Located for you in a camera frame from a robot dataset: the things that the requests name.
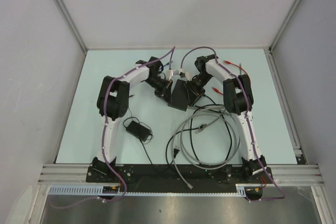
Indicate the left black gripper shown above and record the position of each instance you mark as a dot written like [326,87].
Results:
[165,92]

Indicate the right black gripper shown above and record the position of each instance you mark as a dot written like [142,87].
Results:
[195,94]

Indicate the black network switch box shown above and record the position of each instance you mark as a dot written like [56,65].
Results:
[179,96]

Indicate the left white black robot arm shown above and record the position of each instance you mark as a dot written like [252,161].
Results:
[113,103]

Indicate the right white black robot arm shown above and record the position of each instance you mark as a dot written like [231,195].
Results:
[238,101]

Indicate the black power adapter brick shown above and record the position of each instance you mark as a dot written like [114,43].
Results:
[139,131]

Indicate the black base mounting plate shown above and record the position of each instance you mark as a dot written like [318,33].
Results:
[180,179]

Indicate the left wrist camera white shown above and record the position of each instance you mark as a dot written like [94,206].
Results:
[172,72]

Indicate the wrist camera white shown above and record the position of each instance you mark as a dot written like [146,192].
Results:
[172,72]
[185,74]

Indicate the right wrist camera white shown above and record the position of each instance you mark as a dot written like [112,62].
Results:
[185,74]

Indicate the slotted cable duct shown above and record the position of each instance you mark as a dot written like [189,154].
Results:
[83,190]

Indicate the aluminium frame rail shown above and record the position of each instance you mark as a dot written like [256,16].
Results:
[291,175]

